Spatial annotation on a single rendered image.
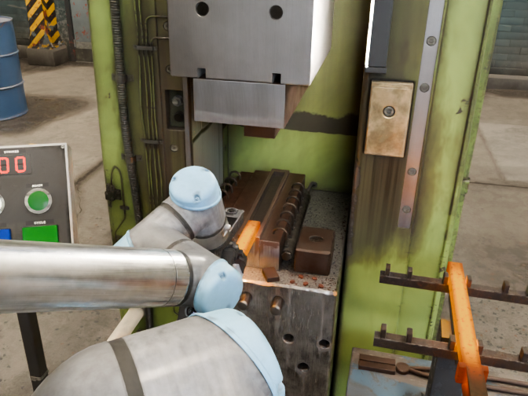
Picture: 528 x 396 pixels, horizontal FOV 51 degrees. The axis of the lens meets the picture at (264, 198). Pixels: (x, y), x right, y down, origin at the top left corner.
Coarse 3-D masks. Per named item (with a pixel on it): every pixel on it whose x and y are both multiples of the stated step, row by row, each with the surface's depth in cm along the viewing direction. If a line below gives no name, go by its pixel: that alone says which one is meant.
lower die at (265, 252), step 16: (256, 176) 164; (288, 176) 164; (304, 176) 164; (240, 192) 156; (256, 192) 153; (240, 208) 144; (272, 208) 143; (288, 208) 144; (272, 224) 136; (256, 240) 130; (272, 240) 129; (256, 256) 131; (272, 256) 130
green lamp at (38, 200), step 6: (36, 192) 124; (42, 192) 124; (30, 198) 123; (36, 198) 123; (42, 198) 124; (48, 198) 124; (30, 204) 123; (36, 204) 123; (42, 204) 124; (36, 210) 123
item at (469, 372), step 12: (456, 264) 118; (456, 276) 114; (456, 288) 110; (456, 300) 107; (468, 300) 107; (456, 312) 103; (468, 312) 103; (456, 324) 100; (468, 324) 100; (456, 336) 99; (468, 336) 97; (468, 348) 94; (468, 360) 92; (456, 372) 91; (468, 372) 87; (480, 372) 87; (468, 384) 85; (480, 384) 85
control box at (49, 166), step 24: (48, 144) 125; (48, 168) 125; (72, 168) 133; (0, 192) 122; (24, 192) 123; (48, 192) 124; (72, 192) 129; (0, 216) 122; (24, 216) 123; (48, 216) 124; (72, 216) 126; (72, 240) 125
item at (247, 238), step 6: (252, 222) 134; (258, 222) 134; (246, 228) 131; (252, 228) 131; (258, 228) 133; (240, 234) 128; (246, 234) 128; (252, 234) 128; (240, 240) 125; (246, 240) 125; (252, 240) 128; (240, 246) 123; (246, 246) 123; (246, 252) 122
